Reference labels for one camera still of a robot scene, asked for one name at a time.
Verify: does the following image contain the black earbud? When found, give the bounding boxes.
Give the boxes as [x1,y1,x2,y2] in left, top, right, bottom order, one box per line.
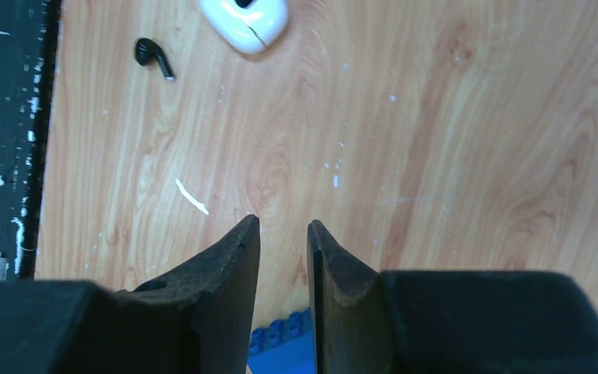
[133,37,175,82]

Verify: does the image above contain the white paper scrap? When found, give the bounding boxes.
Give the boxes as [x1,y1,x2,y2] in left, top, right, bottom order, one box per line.
[175,178,209,216]

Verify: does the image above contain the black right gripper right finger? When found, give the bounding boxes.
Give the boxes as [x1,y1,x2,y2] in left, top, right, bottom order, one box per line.
[307,221,598,373]

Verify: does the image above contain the white earbud charging case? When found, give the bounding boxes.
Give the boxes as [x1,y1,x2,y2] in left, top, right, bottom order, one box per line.
[199,0,289,55]

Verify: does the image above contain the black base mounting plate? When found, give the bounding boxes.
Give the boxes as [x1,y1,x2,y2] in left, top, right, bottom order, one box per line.
[0,1,62,281]

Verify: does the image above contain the blue toy building block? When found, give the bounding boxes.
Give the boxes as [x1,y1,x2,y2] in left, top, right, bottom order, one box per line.
[248,308,315,374]

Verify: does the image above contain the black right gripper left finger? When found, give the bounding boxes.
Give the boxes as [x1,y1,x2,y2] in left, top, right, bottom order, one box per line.
[0,215,260,373]

